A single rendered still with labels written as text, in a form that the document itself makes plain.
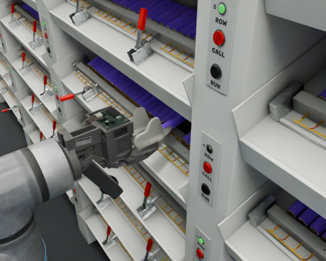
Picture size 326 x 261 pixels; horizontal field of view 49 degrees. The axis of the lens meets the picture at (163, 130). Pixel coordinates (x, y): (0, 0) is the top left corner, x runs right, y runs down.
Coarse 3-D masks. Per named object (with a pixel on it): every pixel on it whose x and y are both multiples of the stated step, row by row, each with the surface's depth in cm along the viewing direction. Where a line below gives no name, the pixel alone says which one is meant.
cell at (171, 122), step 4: (176, 116) 70; (180, 116) 70; (168, 120) 70; (172, 120) 70; (176, 120) 70; (180, 120) 70; (184, 120) 71; (164, 124) 69; (168, 124) 69; (172, 124) 70; (176, 124) 70
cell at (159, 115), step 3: (165, 108) 79; (168, 108) 79; (171, 108) 79; (162, 111) 79; (165, 111) 79; (168, 111) 79; (156, 114) 79; (159, 114) 79; (162, 114) 79; (165, 114) 79; (159, 117) 78; (162, 117) 79
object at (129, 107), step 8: (80, 64) 103; (88, 72) 98; (88, 80) 98; (96, 80) 95; (104, 88) 91; (112, 88) 90; (104, 96) 91; (112, 96) 88; (120, 96) 87; (120, 104) 86; (128, 104) 84; (128, 112) 84; (168, 144) 72; (176, 144) 71; (176, 152) 70; (184, 152) 69; (184, 160) 69
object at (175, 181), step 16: (80, 48) 104; (64, 64) 103; (64, 80) 104; (80, 80) 101; (80, 96) 96; (96, 96) 94; (176, 128) 77; (144, 160) 74; (160, 160) 72; (176, 160) 71; (160, 176) 70; (176, 176) 68; (176, 192) 66
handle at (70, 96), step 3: (78, 93) 92; (81, 93) 92; (63, 96) 91; (66, 96) 91; (69, 96) 91; (72, 96) 91; (75, 96) 92; (60, 99) 90; (63, 99) 90; (66, 99) 90
